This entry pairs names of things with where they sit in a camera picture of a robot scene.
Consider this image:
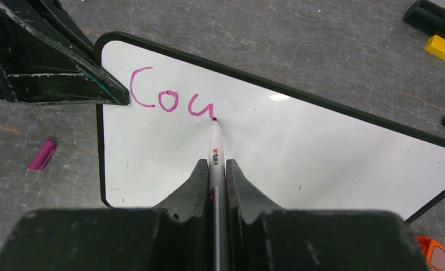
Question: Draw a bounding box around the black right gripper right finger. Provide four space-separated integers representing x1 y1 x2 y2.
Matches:
226 159 427 270

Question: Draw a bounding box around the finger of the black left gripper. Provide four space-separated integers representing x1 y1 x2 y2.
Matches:
0 1 130 106
28 0 93 56

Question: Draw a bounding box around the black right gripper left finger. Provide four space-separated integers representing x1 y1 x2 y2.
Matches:
0 159 208 270

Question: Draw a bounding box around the purple whiteboard marker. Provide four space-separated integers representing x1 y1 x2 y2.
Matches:
208 117 230 270

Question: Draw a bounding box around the white whiteboard black frame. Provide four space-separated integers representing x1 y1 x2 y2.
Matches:
94 32 445 221

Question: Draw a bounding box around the orange semicircle toy piece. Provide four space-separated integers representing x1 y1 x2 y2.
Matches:
416 235 445 271

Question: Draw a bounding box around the yellow rectangular block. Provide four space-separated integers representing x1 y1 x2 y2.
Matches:
425 35 445 61

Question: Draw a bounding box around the black cylinder tube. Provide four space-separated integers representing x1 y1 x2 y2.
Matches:
403 1 445 39

